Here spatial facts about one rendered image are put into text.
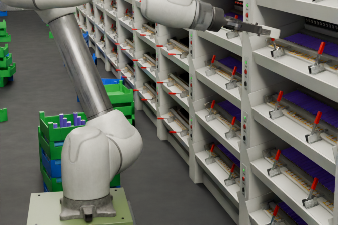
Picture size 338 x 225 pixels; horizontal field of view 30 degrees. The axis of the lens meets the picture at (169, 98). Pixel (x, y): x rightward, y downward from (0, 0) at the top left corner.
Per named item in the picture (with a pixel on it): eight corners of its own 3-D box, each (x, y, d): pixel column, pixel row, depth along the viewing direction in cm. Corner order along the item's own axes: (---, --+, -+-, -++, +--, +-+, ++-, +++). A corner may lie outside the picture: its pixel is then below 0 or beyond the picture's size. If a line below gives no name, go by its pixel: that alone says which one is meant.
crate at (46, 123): (49, 141, 260) (48, 123, 258) (39, 129, 278) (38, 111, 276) (118, 133, 271) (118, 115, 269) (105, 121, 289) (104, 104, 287)
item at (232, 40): (245, 58, 226) (236, 21, 222) (197, 35, 283) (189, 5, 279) (296, 41, 229) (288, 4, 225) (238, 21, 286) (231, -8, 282)
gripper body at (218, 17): (201, 28, 197) (228, 34, 200) (209, 31, 189) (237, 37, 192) (207, 4, 196) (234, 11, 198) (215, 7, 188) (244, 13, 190)
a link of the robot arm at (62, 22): (92, 184, 222) (122, 167, 241) (129, 172, 214) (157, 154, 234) (9, -18, 221) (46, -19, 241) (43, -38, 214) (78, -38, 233)
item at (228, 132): (243, 164, 235) (234, 130, 231) (196, 121, 293) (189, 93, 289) (292, 146, 239) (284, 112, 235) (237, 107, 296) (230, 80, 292)
